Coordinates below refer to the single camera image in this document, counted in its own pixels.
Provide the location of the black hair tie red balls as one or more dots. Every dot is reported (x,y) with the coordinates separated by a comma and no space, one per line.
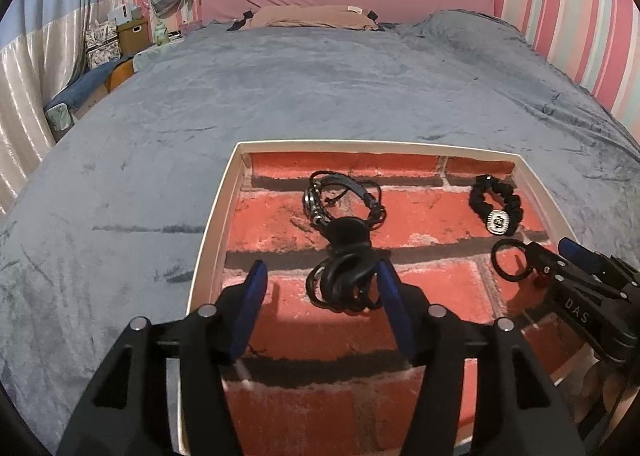
(509,262)

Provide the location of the blue folded cloth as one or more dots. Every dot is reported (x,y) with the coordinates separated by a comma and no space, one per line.
(77,92)

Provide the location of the patterned fabric bag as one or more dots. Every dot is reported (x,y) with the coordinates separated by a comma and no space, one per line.
(102,44)

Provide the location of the grey plush bed blanket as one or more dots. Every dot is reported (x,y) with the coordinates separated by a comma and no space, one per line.
(109,225)

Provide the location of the black scrunchie with flower charm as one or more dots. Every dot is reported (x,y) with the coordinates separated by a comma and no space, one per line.
(497,205)

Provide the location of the black hair claw clip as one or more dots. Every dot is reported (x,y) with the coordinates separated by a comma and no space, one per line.
(342,282)

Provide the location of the cream satin curtain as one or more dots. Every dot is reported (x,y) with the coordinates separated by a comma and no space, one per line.
(38,60)

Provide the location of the left gripper left finger own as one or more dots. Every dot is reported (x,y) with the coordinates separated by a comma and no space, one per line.
(124,409)

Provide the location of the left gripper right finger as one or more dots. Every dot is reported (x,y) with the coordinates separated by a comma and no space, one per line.
(518,411)

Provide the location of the beige jewelry tray brick lining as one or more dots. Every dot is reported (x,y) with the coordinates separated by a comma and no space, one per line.
(376,323)

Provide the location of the brown storage box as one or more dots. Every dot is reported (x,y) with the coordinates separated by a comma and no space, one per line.
(134,37)

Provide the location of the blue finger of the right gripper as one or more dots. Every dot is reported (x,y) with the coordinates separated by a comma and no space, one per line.
(587,260)
(544,261)

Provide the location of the tan pillow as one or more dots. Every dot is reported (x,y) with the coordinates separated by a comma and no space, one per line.
(322,16)

